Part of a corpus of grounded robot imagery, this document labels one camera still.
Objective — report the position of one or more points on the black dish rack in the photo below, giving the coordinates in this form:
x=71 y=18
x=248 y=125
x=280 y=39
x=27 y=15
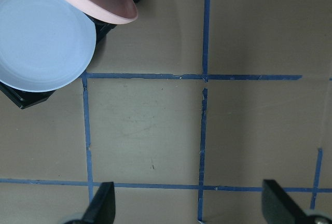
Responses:
x=28 y=99

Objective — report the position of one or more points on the blue plate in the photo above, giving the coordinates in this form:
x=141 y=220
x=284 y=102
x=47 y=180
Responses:
x=41 y=34

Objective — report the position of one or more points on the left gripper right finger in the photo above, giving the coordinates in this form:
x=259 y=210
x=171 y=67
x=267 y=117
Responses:
x=278 y=207

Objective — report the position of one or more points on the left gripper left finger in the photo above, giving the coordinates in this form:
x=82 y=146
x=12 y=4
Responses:
x=102 y=208

